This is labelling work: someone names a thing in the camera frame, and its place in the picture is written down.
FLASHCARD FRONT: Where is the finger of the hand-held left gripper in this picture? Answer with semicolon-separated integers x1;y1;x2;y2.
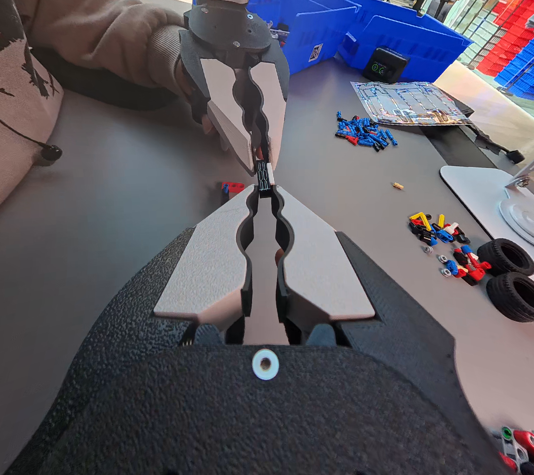
200;58;256;176
249;62;288;173

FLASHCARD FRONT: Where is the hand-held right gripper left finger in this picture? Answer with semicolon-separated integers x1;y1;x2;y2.
154;184;256;334

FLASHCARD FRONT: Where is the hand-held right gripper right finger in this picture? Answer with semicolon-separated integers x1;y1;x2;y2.
271;184;376;334

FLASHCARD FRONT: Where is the small black white toy brick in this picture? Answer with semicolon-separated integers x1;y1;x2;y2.
256;160;276;197

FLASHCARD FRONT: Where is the black toy beam assembly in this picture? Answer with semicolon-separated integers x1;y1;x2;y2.
220;145;265;205

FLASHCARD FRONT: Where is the grey desk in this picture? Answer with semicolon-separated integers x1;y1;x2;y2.
0;0;534;475

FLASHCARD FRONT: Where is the person's left hand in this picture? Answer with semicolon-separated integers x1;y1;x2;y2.
175;62;231;151

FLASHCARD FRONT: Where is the blue bin with tag sticker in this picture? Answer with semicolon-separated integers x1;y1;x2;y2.
193;0;363;76

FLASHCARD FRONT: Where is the pile of blue toy pins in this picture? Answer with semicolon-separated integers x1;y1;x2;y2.
335;111;398;152

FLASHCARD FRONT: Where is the small black display device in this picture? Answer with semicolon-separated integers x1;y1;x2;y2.
362;47;409;83

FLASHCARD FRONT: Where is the pile of mixed toy pieces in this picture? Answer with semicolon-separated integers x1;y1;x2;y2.
409;212;492;286

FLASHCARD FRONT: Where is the shiny sticker sheet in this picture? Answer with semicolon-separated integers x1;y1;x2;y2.
350;81;474;126

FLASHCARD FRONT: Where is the silver laptop stand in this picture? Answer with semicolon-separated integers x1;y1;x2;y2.
440;160;534;243

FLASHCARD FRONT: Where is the black rubber toy tire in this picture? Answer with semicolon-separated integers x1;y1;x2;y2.
477;238;534;277
486;273;534;323

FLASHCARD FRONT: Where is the rack of red blue bins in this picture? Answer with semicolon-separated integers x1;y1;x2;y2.
471;0;534;102

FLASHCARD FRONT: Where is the white blue toy race car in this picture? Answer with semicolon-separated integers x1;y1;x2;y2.
492;425;534;475

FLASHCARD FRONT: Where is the black sweater drawstring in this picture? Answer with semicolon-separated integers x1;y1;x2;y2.
0;118;63;167

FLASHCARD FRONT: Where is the black cable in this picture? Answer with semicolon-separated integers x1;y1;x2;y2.
469;125;526;165

